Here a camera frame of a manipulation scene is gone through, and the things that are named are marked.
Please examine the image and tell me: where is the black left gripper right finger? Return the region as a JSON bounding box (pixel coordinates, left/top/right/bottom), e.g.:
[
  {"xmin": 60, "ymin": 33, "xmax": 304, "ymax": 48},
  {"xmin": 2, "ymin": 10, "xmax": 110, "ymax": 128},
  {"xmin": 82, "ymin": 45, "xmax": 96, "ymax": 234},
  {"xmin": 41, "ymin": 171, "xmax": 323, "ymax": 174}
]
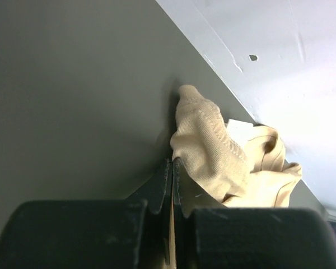
[{"xmin": 172, "ymin": 159, "xmax": 336, "ymax": 268}]

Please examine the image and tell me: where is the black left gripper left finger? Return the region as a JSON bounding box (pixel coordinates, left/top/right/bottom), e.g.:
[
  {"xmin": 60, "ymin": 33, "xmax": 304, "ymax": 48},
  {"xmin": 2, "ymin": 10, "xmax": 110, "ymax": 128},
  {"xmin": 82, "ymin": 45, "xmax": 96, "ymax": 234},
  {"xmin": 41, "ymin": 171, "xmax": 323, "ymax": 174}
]
[{"xmin": 0, "ymin": 160, "xmax": 172, "ymax": 268}]

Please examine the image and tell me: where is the beige t shirt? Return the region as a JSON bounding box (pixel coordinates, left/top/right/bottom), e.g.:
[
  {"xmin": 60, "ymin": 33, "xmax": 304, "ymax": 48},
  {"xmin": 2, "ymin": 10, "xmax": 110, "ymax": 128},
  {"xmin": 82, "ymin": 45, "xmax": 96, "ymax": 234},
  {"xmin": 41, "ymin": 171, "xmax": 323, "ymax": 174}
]
[{"xmin": 166, "ymin": 84, "xmax": 302, "ymax": 269}]

